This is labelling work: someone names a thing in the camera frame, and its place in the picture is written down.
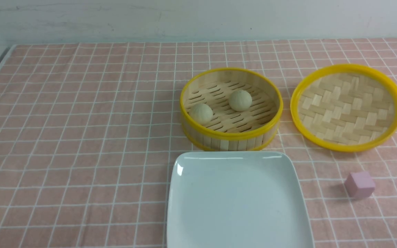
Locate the steamed bun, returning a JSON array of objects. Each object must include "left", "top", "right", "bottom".
[
  {"left": 228, "top": 90, "right": 252, "bottom": 112},
  {"left": 189, "top": 103, "right": 213, "bottom": 125}
]

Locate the white square plate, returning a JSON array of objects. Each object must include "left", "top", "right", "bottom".
[{"left": 166, "top": 151, "right": 315, "bottom": 248}]

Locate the pink checkered tablecloth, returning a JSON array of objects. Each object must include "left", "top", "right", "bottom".
[{"left": 0, "top": 38, "right": 397, "bottom": 248}]

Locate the yellow rimmed bamboo steamer basket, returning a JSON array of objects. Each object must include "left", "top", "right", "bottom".
[{"left": 180, "top": 68, "right": 283, "bottom": 151}]

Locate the pink cube block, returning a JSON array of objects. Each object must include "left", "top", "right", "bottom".
[{"left": 344, "top": 171, "right": 376, "bottom": 199}]

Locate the yellow rimmed woven steamer lid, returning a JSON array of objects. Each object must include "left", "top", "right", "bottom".
[{"left": 290, "top": 64, "right": 397, "bottom": 152}]

